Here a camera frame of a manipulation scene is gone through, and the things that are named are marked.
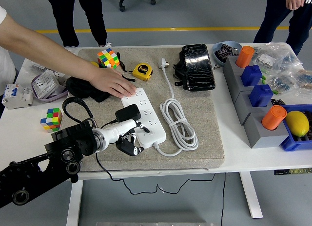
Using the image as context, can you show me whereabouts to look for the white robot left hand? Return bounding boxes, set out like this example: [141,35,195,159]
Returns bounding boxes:
[98,118,151,157]

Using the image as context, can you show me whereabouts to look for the black plug adapter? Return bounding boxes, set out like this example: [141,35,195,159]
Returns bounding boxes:
[114,104,142,122]

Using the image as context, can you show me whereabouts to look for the thin black plug cord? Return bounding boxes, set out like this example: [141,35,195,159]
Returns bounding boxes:
[95,117,216,195]

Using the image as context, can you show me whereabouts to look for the white power strip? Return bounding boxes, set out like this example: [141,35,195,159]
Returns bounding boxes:
[121,87,167,149]

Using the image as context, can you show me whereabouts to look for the large colourful puzzle cube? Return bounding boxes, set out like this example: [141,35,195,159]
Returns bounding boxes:
[96,48,120,72]

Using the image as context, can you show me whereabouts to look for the large yellow tape measure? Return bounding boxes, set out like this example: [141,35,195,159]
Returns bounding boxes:
[132,62,153,82]

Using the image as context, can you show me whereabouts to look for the black fabric pouch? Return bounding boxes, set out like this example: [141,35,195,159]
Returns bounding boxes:
[65,76,110,103]

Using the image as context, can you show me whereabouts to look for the grey-brown mat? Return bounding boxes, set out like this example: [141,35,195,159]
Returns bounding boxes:
[52,47,225,173]

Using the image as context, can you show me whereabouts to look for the plain white socket panel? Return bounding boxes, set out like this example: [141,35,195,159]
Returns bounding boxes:
[52,70,70,85]

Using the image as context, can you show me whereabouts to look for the clear bag white label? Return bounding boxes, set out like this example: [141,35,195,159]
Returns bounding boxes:
[251,42,304,72]

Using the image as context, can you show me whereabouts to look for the white socket panel purple rim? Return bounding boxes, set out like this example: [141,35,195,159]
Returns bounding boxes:
[30,70,68,104]

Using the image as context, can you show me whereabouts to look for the small colourful puzzle cube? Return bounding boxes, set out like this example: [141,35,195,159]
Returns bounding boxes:
[40,107,63,133]

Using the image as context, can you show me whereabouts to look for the orange cylinder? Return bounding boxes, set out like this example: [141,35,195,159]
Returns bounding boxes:
[261,105,288,131]
[235,45,255,69]

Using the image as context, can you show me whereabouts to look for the clear bag of metal parts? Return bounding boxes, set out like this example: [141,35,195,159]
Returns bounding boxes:
[29,46,79,73]

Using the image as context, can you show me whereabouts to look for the clear bag brown components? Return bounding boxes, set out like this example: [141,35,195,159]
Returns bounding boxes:
[291,69,312,90]

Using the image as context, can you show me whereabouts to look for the white table leg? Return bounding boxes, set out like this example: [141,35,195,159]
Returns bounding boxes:
[238,171,264,219]
[66,179,84,226]

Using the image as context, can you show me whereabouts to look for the clear bag blue components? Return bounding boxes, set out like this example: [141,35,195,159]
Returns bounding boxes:
[264,71,300,94]

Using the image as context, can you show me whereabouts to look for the glossy black flat device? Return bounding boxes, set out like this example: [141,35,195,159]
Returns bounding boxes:
[181,43,216,92]

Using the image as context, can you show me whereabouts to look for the blue plastic block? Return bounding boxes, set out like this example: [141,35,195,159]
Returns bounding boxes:
[248,84,273,108]
[240,64,263,87]

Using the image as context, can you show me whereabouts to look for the grey holder block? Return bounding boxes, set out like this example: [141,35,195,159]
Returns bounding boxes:
[243,111,293,149]
[230,75,259,105]
[223,56,247,90]
[237,89,273,126]

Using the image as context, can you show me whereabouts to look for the white circuit breaker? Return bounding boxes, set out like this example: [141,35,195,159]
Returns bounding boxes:
[1,82,34,110]

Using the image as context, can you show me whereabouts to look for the light blue bowl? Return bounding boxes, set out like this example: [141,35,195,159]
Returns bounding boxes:
[211,40,242,67]

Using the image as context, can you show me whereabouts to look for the yellow lemon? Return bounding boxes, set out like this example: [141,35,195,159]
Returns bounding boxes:
[285,111,310,137]

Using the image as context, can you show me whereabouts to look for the blue plastic bin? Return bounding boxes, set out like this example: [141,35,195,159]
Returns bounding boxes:
[279,103,312,152]

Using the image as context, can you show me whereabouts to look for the black table control panel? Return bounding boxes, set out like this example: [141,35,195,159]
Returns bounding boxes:
[273,167,312,176]

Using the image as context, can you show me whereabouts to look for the black wrist strap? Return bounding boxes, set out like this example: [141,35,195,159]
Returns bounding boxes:
[116,52,134,73]
[120,74,136,83]

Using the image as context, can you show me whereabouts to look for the white power strip cable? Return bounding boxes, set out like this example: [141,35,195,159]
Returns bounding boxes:
[152,56,198,157]

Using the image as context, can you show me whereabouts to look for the black plastic bracket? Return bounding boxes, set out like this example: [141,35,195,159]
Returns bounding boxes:
[172,50,188,88]

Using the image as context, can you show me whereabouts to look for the black hanging cable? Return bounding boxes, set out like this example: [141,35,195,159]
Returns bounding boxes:
[220,172,226,226]

